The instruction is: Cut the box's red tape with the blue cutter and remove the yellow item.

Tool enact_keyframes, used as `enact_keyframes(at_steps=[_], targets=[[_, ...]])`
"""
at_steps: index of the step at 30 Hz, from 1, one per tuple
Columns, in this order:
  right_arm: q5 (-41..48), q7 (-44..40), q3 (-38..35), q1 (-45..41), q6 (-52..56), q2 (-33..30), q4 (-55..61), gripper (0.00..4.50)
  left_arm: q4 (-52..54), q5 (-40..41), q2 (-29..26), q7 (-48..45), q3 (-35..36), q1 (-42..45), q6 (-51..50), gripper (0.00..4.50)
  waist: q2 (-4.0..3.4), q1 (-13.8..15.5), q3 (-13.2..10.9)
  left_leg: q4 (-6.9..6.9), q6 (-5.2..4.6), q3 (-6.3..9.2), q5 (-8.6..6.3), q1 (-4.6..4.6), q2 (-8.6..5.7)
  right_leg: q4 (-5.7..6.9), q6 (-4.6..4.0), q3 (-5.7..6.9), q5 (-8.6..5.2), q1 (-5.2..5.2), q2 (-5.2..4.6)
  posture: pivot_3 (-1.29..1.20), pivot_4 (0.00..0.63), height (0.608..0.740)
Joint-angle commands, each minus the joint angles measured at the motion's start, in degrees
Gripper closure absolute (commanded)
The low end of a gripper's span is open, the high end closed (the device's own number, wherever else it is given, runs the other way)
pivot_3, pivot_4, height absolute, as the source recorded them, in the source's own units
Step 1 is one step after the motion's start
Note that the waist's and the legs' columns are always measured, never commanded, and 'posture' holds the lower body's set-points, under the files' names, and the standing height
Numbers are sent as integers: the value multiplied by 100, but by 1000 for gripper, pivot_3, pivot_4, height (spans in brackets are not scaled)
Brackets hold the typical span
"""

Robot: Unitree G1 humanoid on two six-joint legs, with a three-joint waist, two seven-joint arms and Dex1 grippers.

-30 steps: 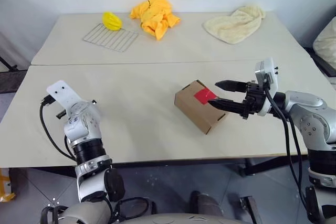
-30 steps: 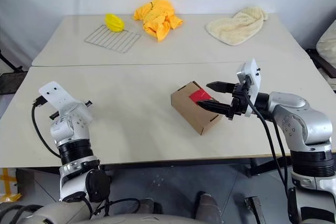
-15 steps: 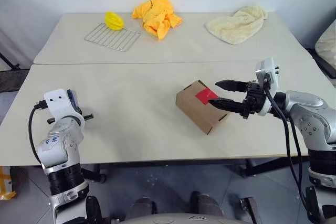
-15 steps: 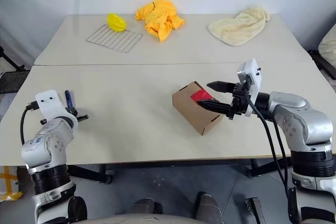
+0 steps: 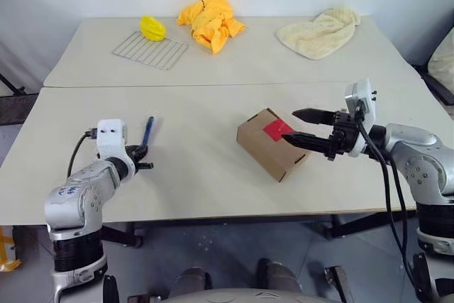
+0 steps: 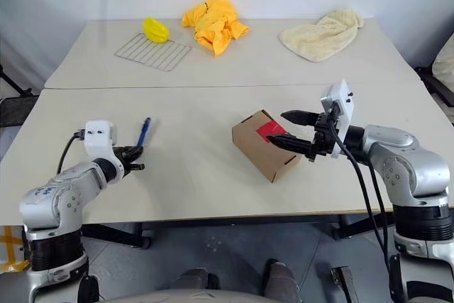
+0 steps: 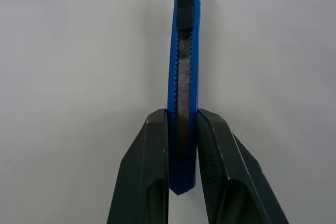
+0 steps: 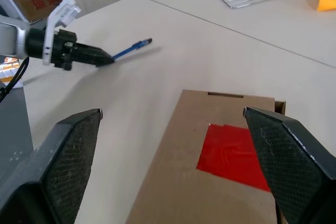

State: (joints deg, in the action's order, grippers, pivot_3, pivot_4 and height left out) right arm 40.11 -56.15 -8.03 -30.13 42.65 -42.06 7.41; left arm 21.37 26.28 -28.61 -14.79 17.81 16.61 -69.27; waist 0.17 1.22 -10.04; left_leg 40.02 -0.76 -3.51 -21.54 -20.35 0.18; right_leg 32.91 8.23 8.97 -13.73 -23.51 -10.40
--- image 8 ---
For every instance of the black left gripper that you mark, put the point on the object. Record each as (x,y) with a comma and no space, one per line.
(64,48)

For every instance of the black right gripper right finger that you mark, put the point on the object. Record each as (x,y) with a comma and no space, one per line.
(294,166)

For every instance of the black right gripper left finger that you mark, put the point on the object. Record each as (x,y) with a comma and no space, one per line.
(52,171)

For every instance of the brown cardboard box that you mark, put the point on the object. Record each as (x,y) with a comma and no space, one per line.
(170,182)

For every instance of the red tape patch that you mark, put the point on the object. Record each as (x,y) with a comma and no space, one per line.
(225,155)

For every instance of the yellow white package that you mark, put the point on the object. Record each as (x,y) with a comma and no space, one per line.
(8,75)

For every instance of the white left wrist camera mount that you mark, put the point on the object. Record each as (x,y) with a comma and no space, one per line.
(63,11)

